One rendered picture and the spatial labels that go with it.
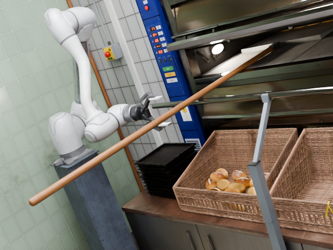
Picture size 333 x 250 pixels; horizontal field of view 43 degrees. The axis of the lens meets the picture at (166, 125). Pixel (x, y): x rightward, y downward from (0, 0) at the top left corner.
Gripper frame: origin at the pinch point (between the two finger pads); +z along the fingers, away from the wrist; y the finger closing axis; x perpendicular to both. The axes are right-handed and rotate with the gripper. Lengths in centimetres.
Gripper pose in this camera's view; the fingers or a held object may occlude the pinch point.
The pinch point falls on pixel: (163, 110)
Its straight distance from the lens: 200.3
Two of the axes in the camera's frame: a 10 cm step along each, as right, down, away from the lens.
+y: 3.2, 9.1, 2.7
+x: -6.5, 4.2, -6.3
